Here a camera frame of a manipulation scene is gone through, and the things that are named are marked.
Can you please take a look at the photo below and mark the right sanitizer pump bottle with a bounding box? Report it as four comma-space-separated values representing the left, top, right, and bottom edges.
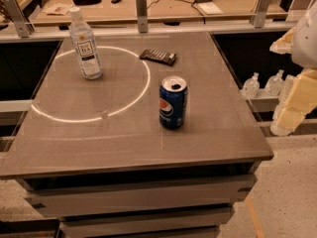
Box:
264, 69, 283, 96

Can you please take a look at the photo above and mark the left metal bracket post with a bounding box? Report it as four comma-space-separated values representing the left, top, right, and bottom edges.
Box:
2, 0, 35, 38

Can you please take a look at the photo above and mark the clear plastic tea bottle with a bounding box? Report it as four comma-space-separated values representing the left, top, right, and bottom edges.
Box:
69, 7, 102, 79

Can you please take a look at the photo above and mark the blue pepsi can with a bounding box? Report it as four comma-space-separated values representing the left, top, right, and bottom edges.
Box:
159, 75, 188, 129

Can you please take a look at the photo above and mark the small black remote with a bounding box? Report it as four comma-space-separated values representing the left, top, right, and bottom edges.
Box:
111, 0, 122, 4

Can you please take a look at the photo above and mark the black object on desk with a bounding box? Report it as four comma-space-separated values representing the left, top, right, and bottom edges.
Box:
73, 0, 102, 6

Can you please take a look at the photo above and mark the sanitizer pump bottle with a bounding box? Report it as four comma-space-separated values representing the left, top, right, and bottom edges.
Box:
264, 69, 283, 96
242, 72, 260, 99

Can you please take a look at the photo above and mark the white paper sheet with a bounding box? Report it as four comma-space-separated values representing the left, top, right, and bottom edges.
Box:
198, 2, 223, 15

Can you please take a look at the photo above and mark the brown paper envelope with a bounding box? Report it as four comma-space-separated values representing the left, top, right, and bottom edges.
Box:
44, 3, 71, 16

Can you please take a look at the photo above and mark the lower cabinet drawer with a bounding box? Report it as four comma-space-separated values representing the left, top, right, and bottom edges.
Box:
61, 207, 233, 238

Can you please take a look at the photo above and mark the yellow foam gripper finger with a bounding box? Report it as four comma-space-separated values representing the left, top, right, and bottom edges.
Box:
270, 68, 317, 136
269, 28, 295, 55

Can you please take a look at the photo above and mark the right metal bracket post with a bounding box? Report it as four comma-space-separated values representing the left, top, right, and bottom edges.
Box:
250, 0, 270, 28

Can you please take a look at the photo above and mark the dark snack bar wrapper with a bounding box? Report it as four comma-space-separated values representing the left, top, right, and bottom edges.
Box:
139, 50, 176, 65

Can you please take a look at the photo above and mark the upper cabinet drawer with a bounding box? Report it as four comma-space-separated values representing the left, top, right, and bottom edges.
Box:
27, 175, 257, 217

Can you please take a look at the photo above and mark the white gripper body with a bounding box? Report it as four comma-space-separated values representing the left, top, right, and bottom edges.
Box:
291, 1, 317, 69

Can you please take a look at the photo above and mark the cabinet drawer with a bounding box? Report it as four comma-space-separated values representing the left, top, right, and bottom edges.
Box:
61, 207, 233, 238
27, 175, 257, 217

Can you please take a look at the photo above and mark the left sanitizer pump bottle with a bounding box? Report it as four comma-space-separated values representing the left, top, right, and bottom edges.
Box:
242, 72, 260, 99

